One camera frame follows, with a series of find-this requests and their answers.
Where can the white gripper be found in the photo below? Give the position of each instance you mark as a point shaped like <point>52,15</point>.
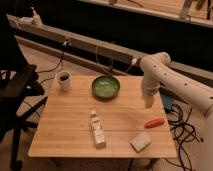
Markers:
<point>148,95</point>

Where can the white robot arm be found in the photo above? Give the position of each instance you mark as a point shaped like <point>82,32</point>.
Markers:
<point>156,71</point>

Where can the blue box on floor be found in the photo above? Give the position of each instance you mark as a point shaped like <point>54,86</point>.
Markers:
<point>167,102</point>

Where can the orange carrot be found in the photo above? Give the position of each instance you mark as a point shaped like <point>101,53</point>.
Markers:
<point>154,123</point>

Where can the green bowl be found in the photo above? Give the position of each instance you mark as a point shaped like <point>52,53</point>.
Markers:
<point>105,87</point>

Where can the white sponge block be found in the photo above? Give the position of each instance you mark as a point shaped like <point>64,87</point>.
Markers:
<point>140,141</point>

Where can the white plastic bottle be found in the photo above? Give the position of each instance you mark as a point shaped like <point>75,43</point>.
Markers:
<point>97,130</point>

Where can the wooden table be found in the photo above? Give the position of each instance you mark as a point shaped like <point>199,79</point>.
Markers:
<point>64,127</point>

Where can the white mug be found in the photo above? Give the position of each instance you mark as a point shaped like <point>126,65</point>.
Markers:
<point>64,81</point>

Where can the black office chair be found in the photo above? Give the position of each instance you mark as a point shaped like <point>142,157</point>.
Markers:
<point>18,80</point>

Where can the white spray bottle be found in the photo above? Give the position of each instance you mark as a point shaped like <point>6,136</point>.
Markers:
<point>36,18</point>

